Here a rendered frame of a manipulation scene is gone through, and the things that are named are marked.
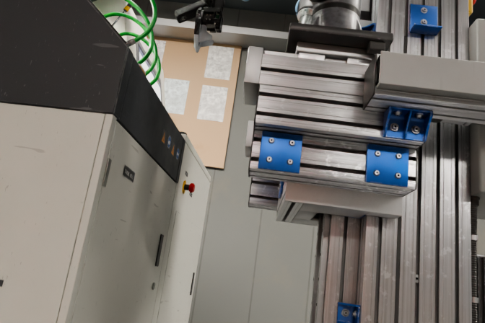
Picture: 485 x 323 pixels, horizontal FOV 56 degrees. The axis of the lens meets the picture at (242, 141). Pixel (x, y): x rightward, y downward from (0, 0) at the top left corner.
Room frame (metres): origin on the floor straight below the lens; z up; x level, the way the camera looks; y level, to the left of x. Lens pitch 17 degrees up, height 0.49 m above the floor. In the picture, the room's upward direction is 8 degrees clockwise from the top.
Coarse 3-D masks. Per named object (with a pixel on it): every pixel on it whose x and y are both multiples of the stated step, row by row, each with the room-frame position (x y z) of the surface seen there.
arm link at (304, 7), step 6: (300, 0) 1.64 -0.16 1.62; (306, 0) 1.60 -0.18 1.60; (300, 6) 1.62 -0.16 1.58; (306, 6) 1.59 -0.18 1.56; (312, 6) 1.58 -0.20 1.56; (300, 12) 1.61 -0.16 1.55; (306, 12) 1.60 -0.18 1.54; (312, 12) 1.59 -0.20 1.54; (300, 18) 1.62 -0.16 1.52; (306, 18) 1.59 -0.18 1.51
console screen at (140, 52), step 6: (138, 42) 1.82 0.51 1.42; (138, 48) 1.82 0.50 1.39; (138, 54) 1.81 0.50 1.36; (144, 54) 1.93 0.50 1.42; (138, 60) 1.81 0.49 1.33; (144, 66) 1.91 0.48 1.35; (156, 72) 2.15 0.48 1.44; (150, 78) 2.01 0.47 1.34; (156, 84) 2.13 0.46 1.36; (156, 90) 2.12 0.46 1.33
